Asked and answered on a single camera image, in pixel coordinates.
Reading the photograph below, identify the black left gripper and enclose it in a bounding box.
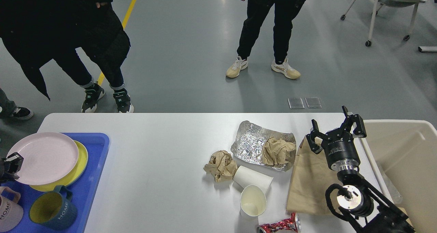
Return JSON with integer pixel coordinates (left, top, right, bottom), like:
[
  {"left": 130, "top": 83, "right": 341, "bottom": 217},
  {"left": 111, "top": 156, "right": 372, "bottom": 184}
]
[{"left": 0, "top": 152, "right": 24, "bottom": 183}]

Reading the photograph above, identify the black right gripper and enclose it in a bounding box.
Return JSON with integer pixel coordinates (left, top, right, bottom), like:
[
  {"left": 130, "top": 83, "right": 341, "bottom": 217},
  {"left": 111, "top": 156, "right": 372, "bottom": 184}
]
[{"left": 306, "top": 105, "right": 367, "bottom": 172}]

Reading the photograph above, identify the pink plate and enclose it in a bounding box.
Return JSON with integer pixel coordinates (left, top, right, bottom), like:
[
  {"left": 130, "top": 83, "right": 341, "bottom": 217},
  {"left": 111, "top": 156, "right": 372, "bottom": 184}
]
[{"left": 7, "top": 132, "right": 79, "bottom": 185}]

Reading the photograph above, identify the brown paper bag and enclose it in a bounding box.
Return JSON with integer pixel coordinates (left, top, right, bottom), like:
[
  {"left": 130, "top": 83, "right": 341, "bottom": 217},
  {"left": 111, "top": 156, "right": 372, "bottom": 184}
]
[{"left": 285, "top": 138, "right": 341, "bottom": 216}]

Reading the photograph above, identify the dark teal HOME mug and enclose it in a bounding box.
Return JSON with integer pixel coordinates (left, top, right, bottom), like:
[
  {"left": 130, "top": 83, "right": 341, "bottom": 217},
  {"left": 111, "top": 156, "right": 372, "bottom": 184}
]
[{"left": 29, "top": 185, "right": 77, "bottom": 231}]

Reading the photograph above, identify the brown paper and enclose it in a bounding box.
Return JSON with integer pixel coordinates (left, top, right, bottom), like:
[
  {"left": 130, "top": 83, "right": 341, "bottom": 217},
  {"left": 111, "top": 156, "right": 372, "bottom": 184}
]
[{"left": 261, "top": 137, "right": 296, "bottom": 166}]

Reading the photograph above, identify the aluminium foil sheet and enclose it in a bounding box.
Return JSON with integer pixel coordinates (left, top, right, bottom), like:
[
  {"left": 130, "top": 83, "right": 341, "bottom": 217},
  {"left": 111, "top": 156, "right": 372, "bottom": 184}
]
[{"left": 230, "top": 120, "right": 296, "bottom": 172}]

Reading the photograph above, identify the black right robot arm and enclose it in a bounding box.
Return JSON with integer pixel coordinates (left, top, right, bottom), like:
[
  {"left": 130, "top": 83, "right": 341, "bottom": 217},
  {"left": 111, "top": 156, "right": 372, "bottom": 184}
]
[{"left": 306, "top": 106, "right": 415, "bottom": 233}]

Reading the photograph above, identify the pink HOME mug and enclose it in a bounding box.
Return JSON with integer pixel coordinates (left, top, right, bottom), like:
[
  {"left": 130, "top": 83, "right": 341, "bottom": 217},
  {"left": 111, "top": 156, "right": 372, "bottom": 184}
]
[{"left": 0, "top": 186, "right": 24, "bottom": 233}]

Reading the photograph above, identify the right metal floor plate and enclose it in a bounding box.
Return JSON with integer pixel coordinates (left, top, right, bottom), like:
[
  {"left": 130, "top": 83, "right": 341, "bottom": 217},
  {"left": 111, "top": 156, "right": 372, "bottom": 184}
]
[{"left": 305, "top": 97, "right": 323, "bottom": 108}]

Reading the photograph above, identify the metal floor plate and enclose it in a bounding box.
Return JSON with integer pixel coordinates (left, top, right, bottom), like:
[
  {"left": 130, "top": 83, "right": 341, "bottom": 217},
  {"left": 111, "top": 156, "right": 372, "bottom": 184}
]
[
  {"left": 287, "top": 97, "right": 305, "bottom": 109},
  {"left": 305, "top": 97, "right": 323, "bottom": 108}
]

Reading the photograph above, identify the left metal floor plate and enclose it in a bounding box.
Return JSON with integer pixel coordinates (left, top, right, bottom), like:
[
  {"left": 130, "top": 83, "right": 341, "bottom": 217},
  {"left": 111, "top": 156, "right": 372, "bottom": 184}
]
[{"left": 287, "top": 97, "right": 305, "bottom": 109}]

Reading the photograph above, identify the beige plastic bin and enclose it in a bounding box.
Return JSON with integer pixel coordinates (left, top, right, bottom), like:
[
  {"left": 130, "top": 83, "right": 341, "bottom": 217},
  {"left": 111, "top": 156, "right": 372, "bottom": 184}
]
[{"left": 362, "top": 120, "right": 437, "bottom": 233}]

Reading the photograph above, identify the yellow-green plate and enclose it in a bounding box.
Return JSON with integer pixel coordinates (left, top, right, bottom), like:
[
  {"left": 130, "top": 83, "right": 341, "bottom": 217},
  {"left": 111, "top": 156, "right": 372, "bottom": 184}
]
[{"left": 30, "top": 140, "right": 88, "bottom": 192}]

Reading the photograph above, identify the blue plastic tray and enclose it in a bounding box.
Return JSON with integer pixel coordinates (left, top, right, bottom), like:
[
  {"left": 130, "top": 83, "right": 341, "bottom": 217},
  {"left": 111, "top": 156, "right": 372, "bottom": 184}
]
[{"left": 3, "top": 133, "right": 110, "bottom": 233}]

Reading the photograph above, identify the crushed red can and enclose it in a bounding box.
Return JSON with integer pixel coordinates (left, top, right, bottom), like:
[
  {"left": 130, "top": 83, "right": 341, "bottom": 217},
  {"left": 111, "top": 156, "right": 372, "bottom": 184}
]
[{"left": 256, "top": 212, "right": 301, "bottom": 233}]

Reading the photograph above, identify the white paper cup lying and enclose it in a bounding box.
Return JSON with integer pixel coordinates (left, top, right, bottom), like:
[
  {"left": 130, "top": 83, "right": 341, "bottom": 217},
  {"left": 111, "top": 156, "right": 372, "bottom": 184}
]
[{"left": 234, "top": 165, "right": 273, "bottom": 194}]

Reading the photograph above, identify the crumpled brown paper ball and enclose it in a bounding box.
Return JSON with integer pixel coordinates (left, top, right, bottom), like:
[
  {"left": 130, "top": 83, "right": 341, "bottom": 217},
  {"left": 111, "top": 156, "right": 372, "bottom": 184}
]
[{"left": 203, "top": 150, "right": 238, "bottom": 182}]

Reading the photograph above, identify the grey bar on floor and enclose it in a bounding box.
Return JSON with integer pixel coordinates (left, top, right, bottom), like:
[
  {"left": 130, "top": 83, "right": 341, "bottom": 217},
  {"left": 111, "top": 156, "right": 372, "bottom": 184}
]
[{"left": 418, "top": 45, "right": 437, "bottom": 53}]

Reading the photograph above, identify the person in tan sneakers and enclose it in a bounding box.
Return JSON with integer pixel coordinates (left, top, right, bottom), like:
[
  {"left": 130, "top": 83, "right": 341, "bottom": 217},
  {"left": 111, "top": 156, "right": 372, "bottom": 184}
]
[{"left": 226, "top": 0, "right": 320, "bottom": 80}]

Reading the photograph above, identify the person in black coat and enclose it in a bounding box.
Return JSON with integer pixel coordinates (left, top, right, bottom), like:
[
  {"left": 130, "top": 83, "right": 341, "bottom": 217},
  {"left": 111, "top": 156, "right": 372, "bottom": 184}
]
[{"left": 1, "top": 0, "right": 134, "bottom": 113}]

